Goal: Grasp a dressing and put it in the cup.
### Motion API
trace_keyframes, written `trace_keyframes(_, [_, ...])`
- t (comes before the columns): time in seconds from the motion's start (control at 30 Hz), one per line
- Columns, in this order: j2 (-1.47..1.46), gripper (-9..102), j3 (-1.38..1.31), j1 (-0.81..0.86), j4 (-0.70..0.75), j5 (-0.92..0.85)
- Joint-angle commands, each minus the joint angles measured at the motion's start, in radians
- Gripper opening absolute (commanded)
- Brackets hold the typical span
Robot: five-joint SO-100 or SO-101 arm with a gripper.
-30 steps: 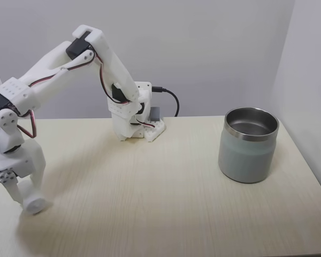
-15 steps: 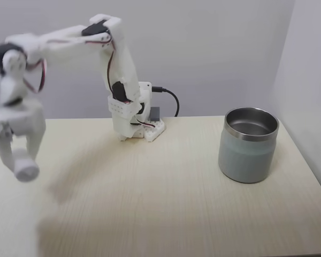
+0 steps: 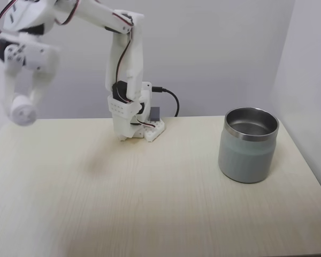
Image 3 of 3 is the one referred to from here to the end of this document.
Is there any white dressing roll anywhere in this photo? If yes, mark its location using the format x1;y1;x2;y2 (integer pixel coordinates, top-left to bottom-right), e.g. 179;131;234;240
7;95;39;127

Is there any grey-green steel cup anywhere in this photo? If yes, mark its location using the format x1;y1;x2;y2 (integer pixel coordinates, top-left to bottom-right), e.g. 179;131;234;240
218;107;280;184

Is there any grey clamp block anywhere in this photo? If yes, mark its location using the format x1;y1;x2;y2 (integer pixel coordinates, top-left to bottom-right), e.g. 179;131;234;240
149;107;162;122

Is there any black power cable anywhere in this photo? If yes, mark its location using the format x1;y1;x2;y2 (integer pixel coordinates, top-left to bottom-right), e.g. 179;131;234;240
151;86;180;118

